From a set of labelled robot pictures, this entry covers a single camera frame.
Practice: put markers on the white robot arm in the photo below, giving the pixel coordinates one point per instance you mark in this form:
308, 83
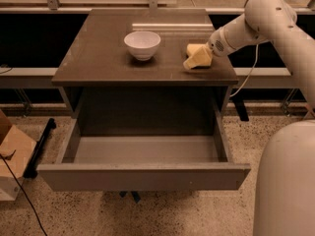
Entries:
265, 20

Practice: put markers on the cardboard box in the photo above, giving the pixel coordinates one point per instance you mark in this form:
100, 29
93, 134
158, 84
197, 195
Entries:
16, 148

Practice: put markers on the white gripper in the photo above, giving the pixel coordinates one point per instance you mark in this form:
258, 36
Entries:
217, 45

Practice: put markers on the black bar on floor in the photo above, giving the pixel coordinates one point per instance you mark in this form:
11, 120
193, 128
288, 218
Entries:
30, 171

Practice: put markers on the open grey top drawer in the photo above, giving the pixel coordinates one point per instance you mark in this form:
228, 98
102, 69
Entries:
145, 139

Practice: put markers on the black table leg foot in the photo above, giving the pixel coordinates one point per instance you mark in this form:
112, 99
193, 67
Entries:
240, 107

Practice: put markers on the white ceramic bowl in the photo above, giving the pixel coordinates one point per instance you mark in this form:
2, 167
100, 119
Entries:
142, 45

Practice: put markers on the yellow sponge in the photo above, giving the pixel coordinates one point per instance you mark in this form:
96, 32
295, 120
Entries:
194, 49

